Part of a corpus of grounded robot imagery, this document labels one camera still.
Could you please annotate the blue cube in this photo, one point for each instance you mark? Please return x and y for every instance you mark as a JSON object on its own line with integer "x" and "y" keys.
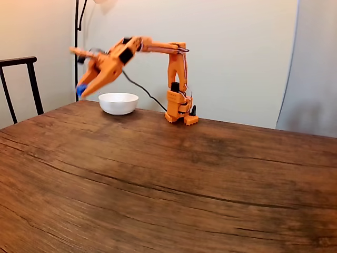
{"x": 81, "y": 89}

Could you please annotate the white bowl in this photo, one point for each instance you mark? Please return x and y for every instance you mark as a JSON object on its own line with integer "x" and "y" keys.
{"x": 118, "y": 104}

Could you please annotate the black floor lamp pole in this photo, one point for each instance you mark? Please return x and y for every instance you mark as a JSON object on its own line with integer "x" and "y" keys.
{"x": 76, "y": 31}

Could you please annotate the pale lamp shade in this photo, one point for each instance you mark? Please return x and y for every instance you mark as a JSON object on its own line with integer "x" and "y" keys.
{"x": 105, "y": 1}

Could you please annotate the black chair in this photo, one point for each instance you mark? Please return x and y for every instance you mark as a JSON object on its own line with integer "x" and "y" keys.
{"x": 31, "y": 76}

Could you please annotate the black clamp knob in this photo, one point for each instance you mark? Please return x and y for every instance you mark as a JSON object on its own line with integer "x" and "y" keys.
{"x": 194, "y": 111}

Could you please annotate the white backdrop sheet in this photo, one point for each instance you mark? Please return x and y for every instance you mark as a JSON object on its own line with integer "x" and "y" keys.
{"x": 237, "y": 52}

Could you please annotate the black camera on orange mount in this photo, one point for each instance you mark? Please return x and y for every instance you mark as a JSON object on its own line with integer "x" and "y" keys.
{"x": 84, "y": 54}

